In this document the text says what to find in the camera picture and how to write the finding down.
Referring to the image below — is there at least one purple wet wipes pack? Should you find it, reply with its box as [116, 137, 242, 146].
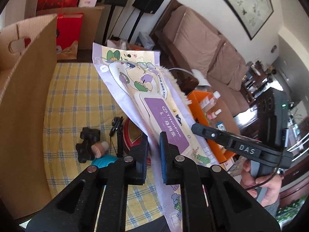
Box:
[92, 43, 218, 231]

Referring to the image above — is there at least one wooden cork stopper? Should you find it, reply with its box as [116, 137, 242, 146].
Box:
[91, 141, 110, 159]

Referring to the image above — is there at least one large brown cardboard box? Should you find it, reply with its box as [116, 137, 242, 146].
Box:
[1, 14, 57, 219]

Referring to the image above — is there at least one red chocolate gift box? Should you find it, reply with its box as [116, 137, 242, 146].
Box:
[56, 13, 83, 60]

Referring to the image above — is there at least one right black speaker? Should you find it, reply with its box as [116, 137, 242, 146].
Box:
[128, 0, 164, 42]

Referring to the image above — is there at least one black lanyard camera mount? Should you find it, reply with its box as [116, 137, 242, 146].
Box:
[109, 117, 124, 158]

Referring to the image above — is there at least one brown sofa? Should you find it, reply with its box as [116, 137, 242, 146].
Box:
[150, 0, 249, 116]

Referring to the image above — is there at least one yellow plaid tablecloth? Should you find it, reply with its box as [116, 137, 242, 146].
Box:
[43, 62, 166, 231]

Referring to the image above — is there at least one small pink white bottle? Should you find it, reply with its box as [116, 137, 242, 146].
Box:
[207, 109, 222, 120]

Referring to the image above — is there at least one clear bottle white cap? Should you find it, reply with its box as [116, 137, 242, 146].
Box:
[199, 91, 221, 111]

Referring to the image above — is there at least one white fluffy duster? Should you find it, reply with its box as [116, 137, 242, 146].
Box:
[159, 66, 192, 108]

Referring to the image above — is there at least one person's right hand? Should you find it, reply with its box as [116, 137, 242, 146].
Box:
[240, 160, 282, 207]

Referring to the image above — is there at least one teal silicone funnel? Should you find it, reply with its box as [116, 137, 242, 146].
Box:
[91, 154, 118, 169]

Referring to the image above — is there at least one red round tin box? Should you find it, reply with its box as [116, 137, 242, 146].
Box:
[123, 118, 142, 154]

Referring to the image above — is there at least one background brown cardboard box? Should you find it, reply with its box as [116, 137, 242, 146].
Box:
[36, 6, 104, 50]

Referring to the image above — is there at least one orange cardboard box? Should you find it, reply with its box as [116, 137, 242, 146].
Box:
[187, 91, 240, 163]

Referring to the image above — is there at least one framed ink painting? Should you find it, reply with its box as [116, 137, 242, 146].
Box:
[224, 0, 274, 39]

